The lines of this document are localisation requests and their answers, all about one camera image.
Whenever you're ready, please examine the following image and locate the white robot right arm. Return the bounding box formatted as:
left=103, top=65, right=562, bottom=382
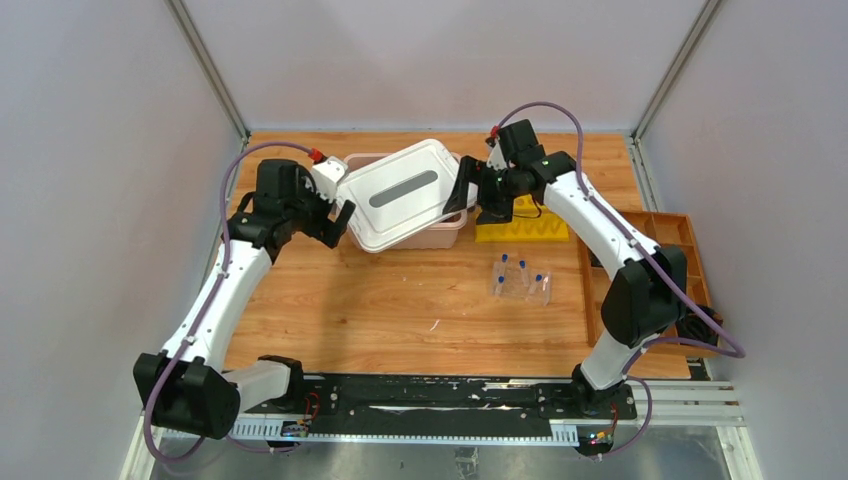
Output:
left=443, top=120, right=688, bottom=418

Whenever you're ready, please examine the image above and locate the clear well plate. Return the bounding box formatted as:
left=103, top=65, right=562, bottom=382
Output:
left=489, top=257, right=553, bottom=306

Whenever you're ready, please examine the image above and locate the purple cable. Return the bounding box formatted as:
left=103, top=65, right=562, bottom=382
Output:
left=142, top=141, right=326, bottom=464
left=486, top=101, right=748, bottom=458

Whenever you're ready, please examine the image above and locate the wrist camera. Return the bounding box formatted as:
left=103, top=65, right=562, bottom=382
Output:
left=310, top=156, right=348, bottom=202
left=487, top=142, right=508, bottom=171

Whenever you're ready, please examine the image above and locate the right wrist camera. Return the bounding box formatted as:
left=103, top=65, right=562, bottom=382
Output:
left=487, top=142, right=508, bottom=171

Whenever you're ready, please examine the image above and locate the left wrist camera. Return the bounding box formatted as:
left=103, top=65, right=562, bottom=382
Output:
left=310, top=156, right=348, bottom=202

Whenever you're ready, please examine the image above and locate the wooden compartment tray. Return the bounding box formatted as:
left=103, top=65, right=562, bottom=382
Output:
left=577, top=210, right=712, bottom=347

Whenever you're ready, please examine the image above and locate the pink plastic bin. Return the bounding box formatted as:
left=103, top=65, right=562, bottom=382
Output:
left=341, top=153, right=468, bottom=252

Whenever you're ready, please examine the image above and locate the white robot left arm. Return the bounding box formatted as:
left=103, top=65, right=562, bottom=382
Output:
left=133, top=157, right=355, bottom=439

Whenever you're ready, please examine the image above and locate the yellow test tube rack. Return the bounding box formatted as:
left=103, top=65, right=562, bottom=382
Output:
left=474, top=195, right=570, bottom=243

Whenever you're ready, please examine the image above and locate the white bin lid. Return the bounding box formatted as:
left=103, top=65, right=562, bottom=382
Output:
left=335, top=138, right=480, bottom=255

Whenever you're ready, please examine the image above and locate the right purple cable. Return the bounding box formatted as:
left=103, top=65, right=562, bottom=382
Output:
left=486, top=101, right=748, bottom=458

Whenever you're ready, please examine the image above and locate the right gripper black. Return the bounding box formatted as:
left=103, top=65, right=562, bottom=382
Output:
left=443, top=155, right=521, bottom=226

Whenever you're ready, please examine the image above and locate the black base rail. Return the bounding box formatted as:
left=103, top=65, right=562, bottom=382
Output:
left=231, top=374, right=637, bottom=447

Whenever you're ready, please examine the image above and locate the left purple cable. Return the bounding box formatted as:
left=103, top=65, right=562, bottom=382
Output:
left=142, top=141, right=326, bottom=464

